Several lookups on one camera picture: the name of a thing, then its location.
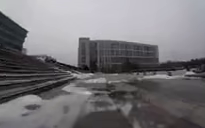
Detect grey multi-storey building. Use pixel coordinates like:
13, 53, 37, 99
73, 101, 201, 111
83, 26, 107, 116
77, 36, 160, 73

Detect wide grey stone steps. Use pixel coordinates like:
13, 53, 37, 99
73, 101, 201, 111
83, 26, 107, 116
0, 44, 78, 108

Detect row of dark trees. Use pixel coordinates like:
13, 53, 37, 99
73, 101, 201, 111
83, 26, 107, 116
159, 57, 205, 73

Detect snow bank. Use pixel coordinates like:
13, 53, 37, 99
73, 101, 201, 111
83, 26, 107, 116
141, 69, 203, 81

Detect dark glass-fronted building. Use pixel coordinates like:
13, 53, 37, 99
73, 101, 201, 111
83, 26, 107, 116
0, 9, 29, 54

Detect white snow patch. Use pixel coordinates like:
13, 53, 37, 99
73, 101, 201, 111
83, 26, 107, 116
0, 83, 91, 128

